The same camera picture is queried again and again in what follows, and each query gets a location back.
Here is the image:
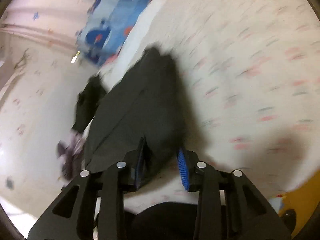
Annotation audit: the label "black puffer jacket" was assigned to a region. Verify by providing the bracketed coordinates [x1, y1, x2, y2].
[84, 47, 200, 185]

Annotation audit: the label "black knee trousers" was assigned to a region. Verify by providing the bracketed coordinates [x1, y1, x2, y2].
[124, 202, 197, 240]

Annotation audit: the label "purple patterned blanket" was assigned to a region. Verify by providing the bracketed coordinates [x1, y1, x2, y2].
[56, 130, 85, 181]

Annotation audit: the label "black crumpled garment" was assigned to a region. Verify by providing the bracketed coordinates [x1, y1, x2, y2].
[72, 75, 107, 134]

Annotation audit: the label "cherry print bed sheet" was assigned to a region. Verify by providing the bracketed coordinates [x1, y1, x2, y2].
[100, 0, 319, 197]

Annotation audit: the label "whale print blue curtain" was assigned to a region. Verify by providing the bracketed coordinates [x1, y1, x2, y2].
[76, 0, 151, 66]

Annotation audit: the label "wall power socket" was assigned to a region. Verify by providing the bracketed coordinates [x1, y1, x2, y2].
[71, 51, 81, 64]

